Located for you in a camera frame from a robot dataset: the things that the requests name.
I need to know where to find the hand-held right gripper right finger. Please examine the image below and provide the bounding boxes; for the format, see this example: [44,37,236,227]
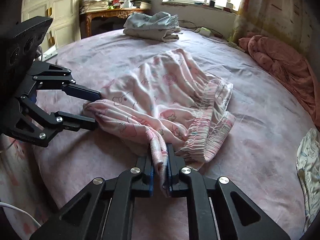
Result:
[166,142,292,240]

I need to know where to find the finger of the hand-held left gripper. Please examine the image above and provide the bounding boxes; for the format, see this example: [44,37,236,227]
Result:
[7,95,99,148]
[25,62,102,102]

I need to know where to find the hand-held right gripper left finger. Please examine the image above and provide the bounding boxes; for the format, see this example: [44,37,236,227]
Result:
[30,144,155,240]

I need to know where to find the pink printed pants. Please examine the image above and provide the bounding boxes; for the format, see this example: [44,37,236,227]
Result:
[82,48,237,198]

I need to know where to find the folded beige printed pants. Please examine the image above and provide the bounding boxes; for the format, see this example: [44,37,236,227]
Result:
[123,27,180,43]

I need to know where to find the folded pale blue printed pants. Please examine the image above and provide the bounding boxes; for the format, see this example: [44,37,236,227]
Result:
[124,11,181,37]

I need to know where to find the cream printed pants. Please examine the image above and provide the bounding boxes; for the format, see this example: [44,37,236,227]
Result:
[296,129,320,230]

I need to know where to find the white device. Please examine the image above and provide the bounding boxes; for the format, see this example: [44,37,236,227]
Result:
[41,46,58,61]

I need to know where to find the white panelled wardrobe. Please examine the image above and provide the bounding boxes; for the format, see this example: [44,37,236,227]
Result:
[21,0,82,53]

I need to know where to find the pink bed sheet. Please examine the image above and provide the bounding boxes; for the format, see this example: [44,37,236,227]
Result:
[31,27,318,240]

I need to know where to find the person's pink printed clothing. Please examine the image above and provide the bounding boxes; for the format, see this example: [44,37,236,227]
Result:
[0,135,50,230]

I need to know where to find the carved wooden desk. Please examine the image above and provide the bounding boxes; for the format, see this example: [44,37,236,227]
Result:
[79,7,150,38]

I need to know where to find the stack of papers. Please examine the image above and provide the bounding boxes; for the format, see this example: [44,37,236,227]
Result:
[80,0,111,12]

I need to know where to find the stack of books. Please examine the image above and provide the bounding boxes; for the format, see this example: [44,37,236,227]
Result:
[134,0,152,10]

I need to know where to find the salmon pink quilt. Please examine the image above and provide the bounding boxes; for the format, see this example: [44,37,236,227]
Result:
[237,35,320,128]

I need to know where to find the tree print curtain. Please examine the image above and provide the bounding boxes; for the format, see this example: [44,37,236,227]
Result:
[228,0,316,55]

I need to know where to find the white cable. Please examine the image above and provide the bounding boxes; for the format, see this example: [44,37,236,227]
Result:
[0,201,42,228]

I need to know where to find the thin dark cable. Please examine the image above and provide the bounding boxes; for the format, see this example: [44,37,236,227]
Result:
[179,20,225,40]

